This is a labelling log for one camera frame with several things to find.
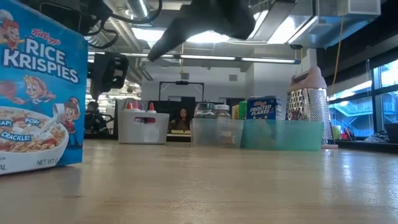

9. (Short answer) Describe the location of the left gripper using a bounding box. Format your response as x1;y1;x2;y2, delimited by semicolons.
18;0;130;101

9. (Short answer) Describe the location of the blue Rice Krispies box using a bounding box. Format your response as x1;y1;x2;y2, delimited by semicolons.
0;0;89;175

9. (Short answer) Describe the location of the white-lid spice jar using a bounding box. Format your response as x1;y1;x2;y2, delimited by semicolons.
214;104;231;119

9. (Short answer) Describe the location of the green-lid spice jar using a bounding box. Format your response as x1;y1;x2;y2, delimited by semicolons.
194;101;218;119

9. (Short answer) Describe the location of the green Apple Jacks box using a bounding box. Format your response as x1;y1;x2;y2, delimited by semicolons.
238;100;248;121

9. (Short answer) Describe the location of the dark blue cereal box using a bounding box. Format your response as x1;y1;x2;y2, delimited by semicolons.
247;95;282;121

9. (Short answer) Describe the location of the small clear glass jar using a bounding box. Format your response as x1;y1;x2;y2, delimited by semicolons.
221;129;236;146

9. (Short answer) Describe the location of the ceiling strip light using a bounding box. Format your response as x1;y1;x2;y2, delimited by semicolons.
241;57;296;64
180;54;236;61
119;52;175;58

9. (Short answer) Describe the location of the person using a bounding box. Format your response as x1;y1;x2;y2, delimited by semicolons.
169;108;191;131
84;101;109;133

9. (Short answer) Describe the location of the grey plastic bin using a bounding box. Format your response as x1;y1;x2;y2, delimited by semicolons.
117;111;170;145

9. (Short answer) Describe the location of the clear plastic container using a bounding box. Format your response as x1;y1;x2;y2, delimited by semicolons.
190;118;245;149

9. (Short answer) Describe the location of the teal plastic tray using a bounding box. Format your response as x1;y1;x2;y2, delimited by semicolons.
241;119;325;152

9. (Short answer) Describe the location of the thin black metal frame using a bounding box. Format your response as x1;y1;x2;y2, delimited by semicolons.
158;80;205;103

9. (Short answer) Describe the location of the large rectangular silver duct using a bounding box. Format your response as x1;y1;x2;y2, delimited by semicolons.
267;0;382;49

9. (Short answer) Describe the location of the yellow hanging cord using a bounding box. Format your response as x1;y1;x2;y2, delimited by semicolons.
330;14;345;94

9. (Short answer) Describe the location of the pink-handled box grater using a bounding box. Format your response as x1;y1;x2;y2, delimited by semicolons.
285;65;339;149

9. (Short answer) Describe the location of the black aluminium table frame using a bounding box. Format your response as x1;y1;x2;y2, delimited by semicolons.
335;139;398;154

